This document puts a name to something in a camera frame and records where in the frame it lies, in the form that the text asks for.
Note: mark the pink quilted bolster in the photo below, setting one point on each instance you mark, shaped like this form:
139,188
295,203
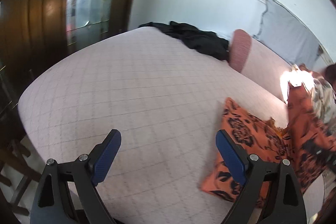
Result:
257,62

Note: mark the dark brown garment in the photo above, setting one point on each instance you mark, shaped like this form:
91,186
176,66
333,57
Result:
330,74

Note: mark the black garment on bed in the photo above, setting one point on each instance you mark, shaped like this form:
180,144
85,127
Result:
204,42

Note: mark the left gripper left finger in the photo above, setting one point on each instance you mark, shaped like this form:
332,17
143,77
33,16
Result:
67,192

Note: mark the cream floral blanket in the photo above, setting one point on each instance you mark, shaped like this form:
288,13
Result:
322,97

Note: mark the grey blue pillow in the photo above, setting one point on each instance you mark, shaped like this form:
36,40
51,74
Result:
287,36

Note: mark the brown wooden glass door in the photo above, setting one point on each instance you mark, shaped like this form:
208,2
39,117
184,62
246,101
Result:
33,38

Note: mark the orange black floral blouse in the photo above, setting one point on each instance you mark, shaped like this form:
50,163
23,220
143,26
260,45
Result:
261,137

